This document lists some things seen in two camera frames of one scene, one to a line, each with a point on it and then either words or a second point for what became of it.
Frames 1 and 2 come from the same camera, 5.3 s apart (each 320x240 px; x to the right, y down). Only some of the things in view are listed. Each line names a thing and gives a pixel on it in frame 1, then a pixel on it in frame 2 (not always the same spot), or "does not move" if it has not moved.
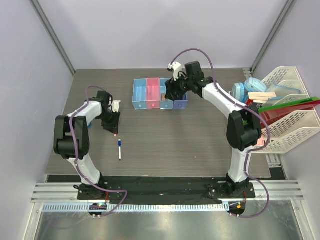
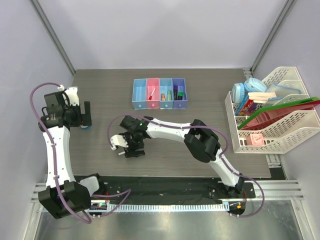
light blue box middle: [165, 104] does not move
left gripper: [112, 127] -> [84, 119]
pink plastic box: [153, 93] does not move
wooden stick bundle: [261, 97] does not move
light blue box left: [139, 94] does not move
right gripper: [171, 85] -> [130, 151]
